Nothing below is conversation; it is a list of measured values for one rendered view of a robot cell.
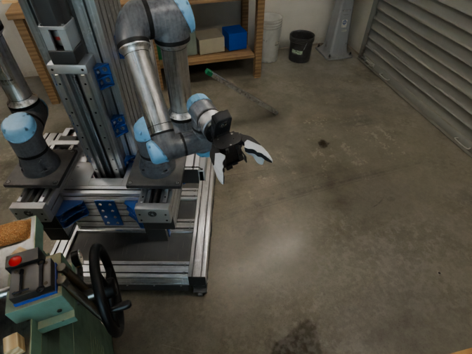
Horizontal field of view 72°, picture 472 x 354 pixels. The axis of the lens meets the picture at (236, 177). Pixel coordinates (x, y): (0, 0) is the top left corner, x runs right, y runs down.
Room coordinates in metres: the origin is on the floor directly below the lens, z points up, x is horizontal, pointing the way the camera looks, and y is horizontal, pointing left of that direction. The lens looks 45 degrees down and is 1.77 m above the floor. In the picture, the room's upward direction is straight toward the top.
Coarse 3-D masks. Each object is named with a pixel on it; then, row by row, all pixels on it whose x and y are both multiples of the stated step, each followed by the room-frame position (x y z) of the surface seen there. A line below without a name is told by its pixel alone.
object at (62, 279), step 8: (64, 264) 0.46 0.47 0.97; (64, 272) 0.44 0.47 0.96; (72, 272) 0.46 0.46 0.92; (56, 280) 0.41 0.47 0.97; (64, 280) 0.41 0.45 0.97; (72, 280) 0.45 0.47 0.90; (80, 280) 0.46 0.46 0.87; (72, 288) 0.41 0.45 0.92; (80, 288) 0.45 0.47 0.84; (88, 288) 0.47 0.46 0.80; (80, 296) 0.42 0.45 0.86; (88, 304) 0.42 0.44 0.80; (96, 312) 0.42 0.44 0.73
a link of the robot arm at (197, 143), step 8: (192, 128) 0.81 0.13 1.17; (184, 136) 0.79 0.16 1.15; (192, 136) 0.79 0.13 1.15; (200, 136) 0.79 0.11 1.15; (192, 144) 0.77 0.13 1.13; (200, 144) 0.78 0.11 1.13; (208, 144) 0.79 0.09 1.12; (192, 152) 0.77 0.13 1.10; (200, 152) 0.79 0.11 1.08; (208, 152) 0.79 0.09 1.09
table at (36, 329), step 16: (32, 224) 0.64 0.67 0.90; (32, 240) 0.58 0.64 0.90; (0, 256) 0.52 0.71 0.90; (0, 272) 0.47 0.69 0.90; (0, 288) 0.42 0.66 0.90; (0, 304) 0.38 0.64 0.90; (0, 320) 0.33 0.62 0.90; (32, 320) 0.33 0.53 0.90; (48, 320) 0.34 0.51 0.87; (64, 320) 0.35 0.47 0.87; (0, 336) 0.29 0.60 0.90; (32, 336) 0.30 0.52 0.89; (0, 352) 0.26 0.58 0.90; (32, 352) 0.26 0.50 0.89
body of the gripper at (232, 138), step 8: (208, 128) 0.71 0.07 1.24; (208, 136) 0.71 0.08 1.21; (224, 136) 0.67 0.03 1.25; (232, 136) 0.66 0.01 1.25; (240, 136) 0.66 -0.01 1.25; (216, 144) 0.64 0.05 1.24; (224, 144) 0.64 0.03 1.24; (232, 144) 0.64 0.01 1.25; (240, 144) 0.65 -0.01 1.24; (224, 152) 0.62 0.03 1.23; (232, 152) 0.63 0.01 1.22; (240, 152) 0.64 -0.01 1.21; (232, 160) 0.64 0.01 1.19; (240, 160) 0.64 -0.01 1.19; (224, 168) 0.62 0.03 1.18; (232, 168) 0.63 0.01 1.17
